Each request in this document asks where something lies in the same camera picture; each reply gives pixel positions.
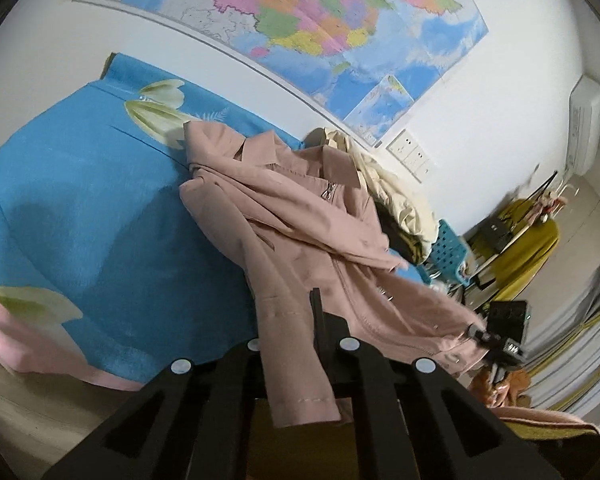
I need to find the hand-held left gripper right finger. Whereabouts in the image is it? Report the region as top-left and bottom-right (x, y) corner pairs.
(309, 288), (563, 480)

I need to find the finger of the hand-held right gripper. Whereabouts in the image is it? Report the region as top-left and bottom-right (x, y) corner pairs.
(464, 325), (491, 347)

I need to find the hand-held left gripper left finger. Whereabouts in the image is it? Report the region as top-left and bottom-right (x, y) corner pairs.
(42, 338), (270, 480)

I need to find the pink jacket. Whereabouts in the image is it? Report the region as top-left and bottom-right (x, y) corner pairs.
(179, 121), (492, 428)

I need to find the clothes rack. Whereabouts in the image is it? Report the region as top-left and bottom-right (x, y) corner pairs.
(510, 164), (581, 223)

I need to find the cream clothes pile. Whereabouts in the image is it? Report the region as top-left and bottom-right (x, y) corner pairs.
(304, 127), (440, 263)

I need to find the person's right hand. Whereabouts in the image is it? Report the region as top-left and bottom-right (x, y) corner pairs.
(470, 364), (531, 409)

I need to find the grey striped cloth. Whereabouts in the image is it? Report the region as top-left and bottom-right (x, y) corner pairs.
(522, 255), (600, 418)

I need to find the yellow cloth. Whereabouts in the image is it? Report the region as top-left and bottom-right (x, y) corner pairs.
(480, 200), (561, 302)

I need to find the blue plastic stool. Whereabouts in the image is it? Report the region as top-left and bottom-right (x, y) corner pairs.
(419, 219), (470, 288)

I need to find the black box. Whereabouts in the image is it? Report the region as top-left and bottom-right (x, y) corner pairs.
(480, 220), (514, 252)

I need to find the pink blanket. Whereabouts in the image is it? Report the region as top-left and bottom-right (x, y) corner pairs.
(0, 282), (148, 392)
(492, 406), (600, 436)

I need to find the dark cloth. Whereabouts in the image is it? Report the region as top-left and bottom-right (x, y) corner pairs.
(374, 200), (423, 266)

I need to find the white air conditioner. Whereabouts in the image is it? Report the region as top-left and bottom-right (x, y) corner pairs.
(564, 75), (600, 176)

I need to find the blue floral bed sheet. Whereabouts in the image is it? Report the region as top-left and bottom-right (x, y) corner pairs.
(0, 52), (433, 392)

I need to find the white wall socket panel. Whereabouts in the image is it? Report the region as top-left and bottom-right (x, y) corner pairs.
(386, 129), (433, 183)

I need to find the wall map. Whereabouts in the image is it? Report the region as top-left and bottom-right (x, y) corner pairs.
(71, 0), (490, 150)

